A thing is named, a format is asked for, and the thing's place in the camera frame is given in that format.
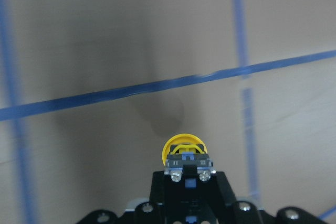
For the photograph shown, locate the yellow push button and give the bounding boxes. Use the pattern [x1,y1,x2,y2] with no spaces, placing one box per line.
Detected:
[162,133,216,183]

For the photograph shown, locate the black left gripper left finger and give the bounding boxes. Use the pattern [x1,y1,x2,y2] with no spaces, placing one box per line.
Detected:
[78,171,165,223]

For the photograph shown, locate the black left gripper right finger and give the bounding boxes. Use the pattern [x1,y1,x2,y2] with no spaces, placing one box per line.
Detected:
[210,172,325,224]

